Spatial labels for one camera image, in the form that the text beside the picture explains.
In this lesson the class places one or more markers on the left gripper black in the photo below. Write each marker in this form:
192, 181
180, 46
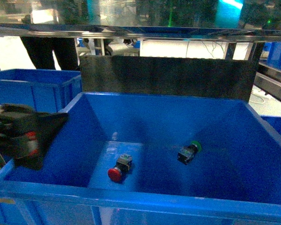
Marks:
26, 135

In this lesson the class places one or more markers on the red mushroom push button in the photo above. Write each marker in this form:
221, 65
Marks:
122, 167

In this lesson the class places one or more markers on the green mushroom push button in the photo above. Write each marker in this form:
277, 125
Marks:
187, 153

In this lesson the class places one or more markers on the upper steel shelf beam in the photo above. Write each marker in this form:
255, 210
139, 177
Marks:
139, 32

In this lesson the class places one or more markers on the blue bin behind left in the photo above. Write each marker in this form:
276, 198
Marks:
44, 90

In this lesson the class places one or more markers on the large blue target bin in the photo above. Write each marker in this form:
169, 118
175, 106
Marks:
235, 179

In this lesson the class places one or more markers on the black backboard panel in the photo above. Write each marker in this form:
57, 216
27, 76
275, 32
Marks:
211, 78

